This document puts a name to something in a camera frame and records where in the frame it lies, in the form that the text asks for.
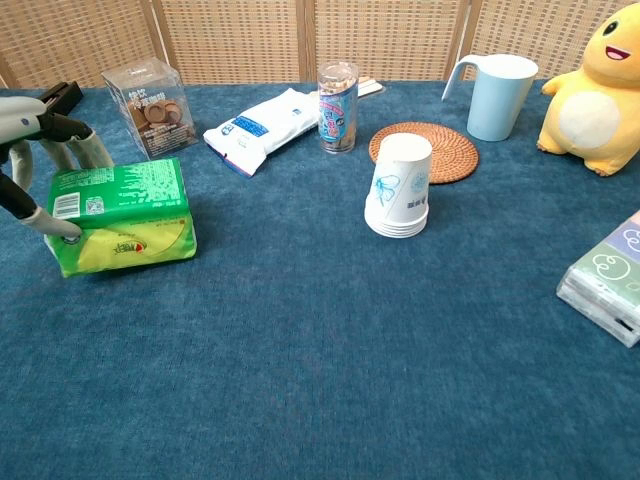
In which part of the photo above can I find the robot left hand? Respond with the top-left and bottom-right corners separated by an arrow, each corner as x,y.
0,95 -> 115,238

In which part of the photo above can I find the colourful four-pack box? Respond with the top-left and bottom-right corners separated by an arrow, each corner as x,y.
556,209 -> 640,349

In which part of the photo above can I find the white paper cup stack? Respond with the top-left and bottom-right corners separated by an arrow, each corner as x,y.
363,133 -> 433,239

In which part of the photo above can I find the round woven rattan coaster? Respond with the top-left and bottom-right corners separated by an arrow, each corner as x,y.
368,122 -> 480,185

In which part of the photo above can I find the blue tablecloth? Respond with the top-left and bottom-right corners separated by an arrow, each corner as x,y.
0,79 -> 640,480

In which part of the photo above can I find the clear box of chocolates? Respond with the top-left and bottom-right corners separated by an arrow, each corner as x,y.
101,57 -> 200,161

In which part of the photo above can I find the green tissue pack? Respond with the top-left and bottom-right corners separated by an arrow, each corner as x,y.
44,157 -> 199,280

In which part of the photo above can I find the light blue handled mug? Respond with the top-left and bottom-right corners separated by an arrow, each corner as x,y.
441,53 -> 540,143

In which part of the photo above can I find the woven bamboo folding screen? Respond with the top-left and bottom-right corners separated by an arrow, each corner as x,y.
0,0 -> 640,90

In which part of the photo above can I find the yellow plush toy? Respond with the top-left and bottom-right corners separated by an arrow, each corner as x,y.
536,2 -> 640,177

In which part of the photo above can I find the white wet wipes pack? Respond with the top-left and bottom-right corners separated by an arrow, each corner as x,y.
202,87 -> 321,179

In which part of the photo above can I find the clear cylindrical snack jar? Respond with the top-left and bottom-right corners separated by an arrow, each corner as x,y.
317,60 -> 361,155

